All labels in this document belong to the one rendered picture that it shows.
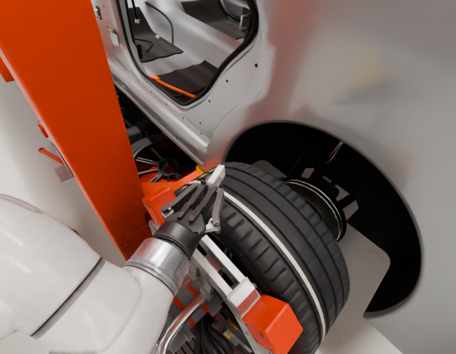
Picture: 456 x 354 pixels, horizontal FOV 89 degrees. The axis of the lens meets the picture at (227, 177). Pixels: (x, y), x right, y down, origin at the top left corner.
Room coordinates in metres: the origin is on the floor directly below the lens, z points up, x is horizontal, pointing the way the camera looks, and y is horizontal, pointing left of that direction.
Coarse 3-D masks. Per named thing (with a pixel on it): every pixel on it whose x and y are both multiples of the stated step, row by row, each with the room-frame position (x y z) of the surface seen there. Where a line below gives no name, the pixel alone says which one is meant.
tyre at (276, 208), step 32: (256, 192) 0.39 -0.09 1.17; (288, 192) 0.40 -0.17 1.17; (224, 224) 0.28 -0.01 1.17; (256, 224) 0.29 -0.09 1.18; (288, 224) 0.31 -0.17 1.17; (320, 224) 0.34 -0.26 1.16; (256, 256) 0.21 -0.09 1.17; (320, 256) 0.26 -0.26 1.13; (288, 288) 0.17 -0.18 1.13; (320, 288) 0.19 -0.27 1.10; (320, 320) 0.14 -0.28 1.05; (288, 352) 0.08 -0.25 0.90
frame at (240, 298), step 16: (208, 240) 0.25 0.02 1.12; (192, 256) 0.21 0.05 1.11; (224, 256) 0.22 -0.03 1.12; (208, 272) 0.18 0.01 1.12; (224, 272) 0.20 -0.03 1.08; (240, 272) 0.19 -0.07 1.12; (224, 288) 0.15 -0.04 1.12; (240, 288) 0.16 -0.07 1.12; (240, 304) 0.12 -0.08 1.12; (224, 320) 0.17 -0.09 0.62; (240, 320) 0.10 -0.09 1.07; (224, 336) 0.12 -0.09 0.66; (240, 336) 0.12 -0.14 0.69; (240, 352) 0.07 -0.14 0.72; (256, 352) 0.06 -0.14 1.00
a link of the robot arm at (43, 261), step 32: (0, 224) 0.09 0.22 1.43; (32, 224) 0.10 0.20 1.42; (64, 224) 0.12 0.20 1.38; (0, 256) 0.06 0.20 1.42; (32, 256) 0.07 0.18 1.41; (64, 256) 0.08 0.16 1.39; (96, 256) 0.10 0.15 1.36; (0, 288) 0.04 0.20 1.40; (32, 288) 0.04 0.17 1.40; (64, 288) 0.05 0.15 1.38; (0, 320) 0.01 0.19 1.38; (32, 320) 0.02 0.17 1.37
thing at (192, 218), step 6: (216, 186) 0.30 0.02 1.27; (210, 192) 0.28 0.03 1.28; (204, 198) 0.27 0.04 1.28; (210, 198) 0.27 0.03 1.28; (204, 204) 0.25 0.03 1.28; (210, 204) 0.26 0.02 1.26; (198, 210) 0.23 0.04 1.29; (204, 210) 0.24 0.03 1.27; (192, 216) 0.21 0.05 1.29; (204, 216) 0.24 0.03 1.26; (192, 222) 0.20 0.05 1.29
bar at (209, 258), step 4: (204, 256) 0.22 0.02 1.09; (208, 256) 0.22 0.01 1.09; (208, 260) 0.22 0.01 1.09; (212, 260) 0.22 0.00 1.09; (212, 264) 0.21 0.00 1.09; (216, 264) 0.21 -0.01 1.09; (216, 268) 0.20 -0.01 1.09; (220, 268) 0.20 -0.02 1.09; (200, 272) 0.20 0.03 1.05; (220, 272) 0.20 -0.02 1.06; (200, 276) 0.20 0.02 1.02; (204, 276) 0.19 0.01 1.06; (200, 280) 0.19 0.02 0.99; (200, 284) 0.19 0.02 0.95
